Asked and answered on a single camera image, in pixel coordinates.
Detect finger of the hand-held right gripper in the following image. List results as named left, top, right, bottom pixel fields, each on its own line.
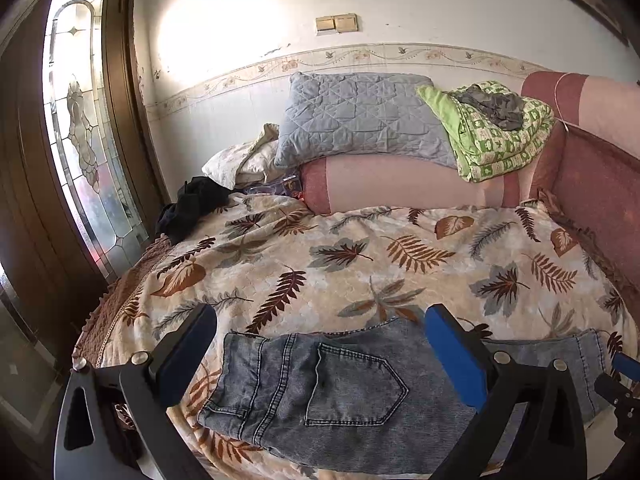
left=594, top=351, right=640, bottom=411

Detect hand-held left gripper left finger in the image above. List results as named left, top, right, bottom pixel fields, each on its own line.
left=52, top=302, right=218, bottom=480

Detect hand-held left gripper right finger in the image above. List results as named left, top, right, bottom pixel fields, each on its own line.
left=424, top=303, right=588, bottom=480

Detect blue denim pants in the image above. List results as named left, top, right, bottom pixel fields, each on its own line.
left=197, top=317, right=613, bottom=476

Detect leaf print blanket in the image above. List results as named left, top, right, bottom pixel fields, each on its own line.
left=75, top=192, right=638, bottom=480

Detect black clothing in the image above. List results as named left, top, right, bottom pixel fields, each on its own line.
left=156, top=176, right=231, bottom=245

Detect pink padded headboard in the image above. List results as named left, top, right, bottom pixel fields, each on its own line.
left=300, top=71, right=640, bottom=291

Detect purple packet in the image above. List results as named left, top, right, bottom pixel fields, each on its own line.
left=245, top=175, right=306, bottom=200

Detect cream pillow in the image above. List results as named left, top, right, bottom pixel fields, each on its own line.
left=201, top=122, right=301, bottom=191

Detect green patterned quilt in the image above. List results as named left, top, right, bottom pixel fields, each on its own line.
left=416, top=80, right=556, bottom=183

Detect wooden stained glass door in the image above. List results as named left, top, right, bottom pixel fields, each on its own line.
left=0, top=0, right=168, bottom=311

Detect grey crumpled cloth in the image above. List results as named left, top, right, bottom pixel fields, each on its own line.
left=452, top=84, right=526, bottom=132

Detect grey quilted pillow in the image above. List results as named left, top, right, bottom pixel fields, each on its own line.
left=274, top=72, right=458, bottom=170

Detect thin white cord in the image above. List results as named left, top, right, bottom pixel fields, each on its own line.
left=551, top=72, right=574, bottom=132

